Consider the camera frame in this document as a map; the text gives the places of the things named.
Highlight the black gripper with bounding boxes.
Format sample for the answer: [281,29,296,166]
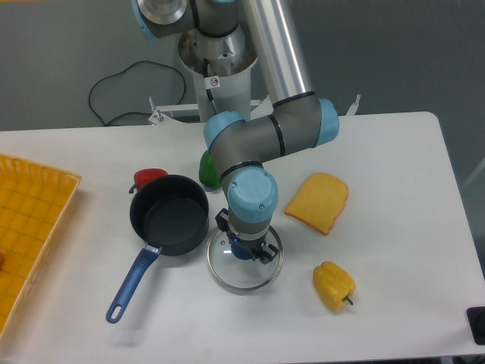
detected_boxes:
[215,209,277,265]

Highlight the glass lid blue knob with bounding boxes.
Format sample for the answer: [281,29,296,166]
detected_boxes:
[205,226,284,293]

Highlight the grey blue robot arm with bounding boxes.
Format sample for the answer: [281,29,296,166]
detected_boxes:
[132,1,340,264]

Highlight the yellow bell pepper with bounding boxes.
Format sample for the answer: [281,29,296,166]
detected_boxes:
[312,261,355,312]

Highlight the toast bread slice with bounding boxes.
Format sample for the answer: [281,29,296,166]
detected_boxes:
[284,173,349,236]

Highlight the green bell pepper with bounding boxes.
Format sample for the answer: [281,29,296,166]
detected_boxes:
[199,151,221,190]

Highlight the red bell pepper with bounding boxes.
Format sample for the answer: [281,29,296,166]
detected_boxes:
[129,168,168,194]

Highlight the black device at table edge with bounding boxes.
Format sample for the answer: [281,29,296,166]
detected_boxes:
[466,306,485,346]

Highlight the yellow plastic basket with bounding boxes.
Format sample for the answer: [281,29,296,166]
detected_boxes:
[1,154,82,336]

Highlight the dark saucepan blue handle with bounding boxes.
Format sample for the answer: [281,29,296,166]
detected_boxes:
[105,174,209,324]

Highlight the white metal frame bracket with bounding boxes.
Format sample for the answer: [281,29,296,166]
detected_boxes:
[148,96,201,125]

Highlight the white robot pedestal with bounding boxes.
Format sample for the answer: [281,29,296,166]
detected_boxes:
[178,21,258,123]

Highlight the black cable on floor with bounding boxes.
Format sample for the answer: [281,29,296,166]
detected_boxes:
[88,60,187,127]

